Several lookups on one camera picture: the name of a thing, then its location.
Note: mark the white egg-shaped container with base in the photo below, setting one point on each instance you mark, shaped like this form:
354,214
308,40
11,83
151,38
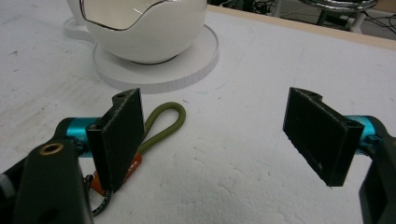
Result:
149,34

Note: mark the chrome stool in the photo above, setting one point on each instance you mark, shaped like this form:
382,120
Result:
339,4

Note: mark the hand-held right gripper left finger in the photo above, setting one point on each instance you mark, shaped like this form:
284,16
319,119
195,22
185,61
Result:
116,140

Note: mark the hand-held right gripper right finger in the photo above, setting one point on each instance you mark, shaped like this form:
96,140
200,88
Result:
320,137

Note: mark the white stand with flat base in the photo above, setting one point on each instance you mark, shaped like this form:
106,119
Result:
76,29

